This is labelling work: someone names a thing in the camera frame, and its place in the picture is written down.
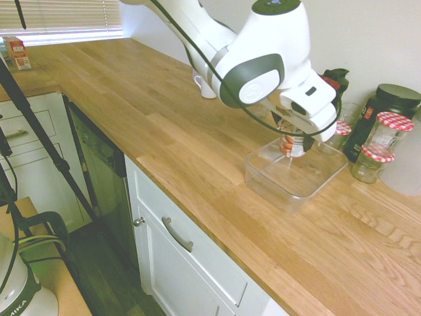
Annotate short clear drinking glass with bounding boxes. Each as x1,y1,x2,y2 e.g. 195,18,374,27
337,102,363,130

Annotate white ceramic mug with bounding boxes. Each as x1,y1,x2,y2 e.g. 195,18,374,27
193,70,218,100

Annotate wooden robot cart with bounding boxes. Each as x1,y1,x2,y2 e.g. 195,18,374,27
0,196,93,316

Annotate silver drawer handle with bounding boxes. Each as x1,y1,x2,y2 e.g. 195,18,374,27
161,217,195,253

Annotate white cabinet with drawer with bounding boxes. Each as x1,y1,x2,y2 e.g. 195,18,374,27
124,154,290,316

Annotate white cabinet with silver handle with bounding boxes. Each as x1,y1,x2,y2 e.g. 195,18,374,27
0,92,95,233

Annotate red cereal box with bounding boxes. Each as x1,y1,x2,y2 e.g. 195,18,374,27
2,36,32,71

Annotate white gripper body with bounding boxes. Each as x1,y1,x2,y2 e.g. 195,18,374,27
262,70,340,143

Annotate brown cereal cup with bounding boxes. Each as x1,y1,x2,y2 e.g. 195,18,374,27
278,119,309,159

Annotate wide jar red checkered lid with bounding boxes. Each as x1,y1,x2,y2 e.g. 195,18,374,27
349,145,396,184

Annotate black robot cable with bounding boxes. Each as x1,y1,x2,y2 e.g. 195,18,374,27
149,0,344,137

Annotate black clamp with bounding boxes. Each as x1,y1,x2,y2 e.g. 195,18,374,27
18,211,70,266

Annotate white window blinds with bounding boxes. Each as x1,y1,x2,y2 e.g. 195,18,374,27
0,0,124,38

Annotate dark dishwasher front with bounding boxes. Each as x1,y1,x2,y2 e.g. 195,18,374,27
63,94,146,292

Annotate tall jar red checkered lid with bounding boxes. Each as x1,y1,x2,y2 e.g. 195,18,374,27
364,111,416,159

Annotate black Vega Sport tub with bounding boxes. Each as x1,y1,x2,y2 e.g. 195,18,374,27
343,83,421,164

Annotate black camera tripod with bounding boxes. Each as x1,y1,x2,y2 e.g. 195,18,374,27
0,58,101,218

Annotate small jar red checkered lid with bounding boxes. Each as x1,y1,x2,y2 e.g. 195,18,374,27
324,119,353,155

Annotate clear rectangular plastic container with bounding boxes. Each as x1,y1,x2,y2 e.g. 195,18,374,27
243,136,350,215

